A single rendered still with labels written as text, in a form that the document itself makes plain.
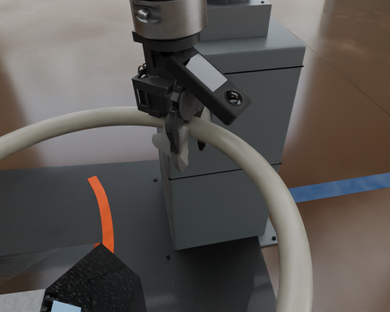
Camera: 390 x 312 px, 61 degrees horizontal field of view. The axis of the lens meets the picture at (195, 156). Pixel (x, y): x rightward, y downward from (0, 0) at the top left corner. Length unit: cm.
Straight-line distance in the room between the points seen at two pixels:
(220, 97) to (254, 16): 59
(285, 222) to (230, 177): 82
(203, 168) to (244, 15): 48
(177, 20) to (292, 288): 29
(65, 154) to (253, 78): 132
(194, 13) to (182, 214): 94
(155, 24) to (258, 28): 63
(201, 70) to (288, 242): 23
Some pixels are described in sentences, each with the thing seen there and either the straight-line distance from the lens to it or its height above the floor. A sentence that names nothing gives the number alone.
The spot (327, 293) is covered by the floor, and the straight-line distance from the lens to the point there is 143.
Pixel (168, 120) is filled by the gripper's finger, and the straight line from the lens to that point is 44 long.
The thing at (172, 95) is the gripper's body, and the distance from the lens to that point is 44.
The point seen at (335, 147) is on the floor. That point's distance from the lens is 207.
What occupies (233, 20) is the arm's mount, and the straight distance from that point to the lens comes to 97.
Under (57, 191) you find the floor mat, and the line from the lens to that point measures 176.
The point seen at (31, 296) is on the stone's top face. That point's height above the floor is 80.
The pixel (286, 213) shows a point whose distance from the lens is 36.
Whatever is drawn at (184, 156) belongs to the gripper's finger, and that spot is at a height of 88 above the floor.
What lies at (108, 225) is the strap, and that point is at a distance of 154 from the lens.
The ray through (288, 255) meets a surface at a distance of 34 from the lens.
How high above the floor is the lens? 120
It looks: 40 degrees down
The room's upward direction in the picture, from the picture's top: straight up
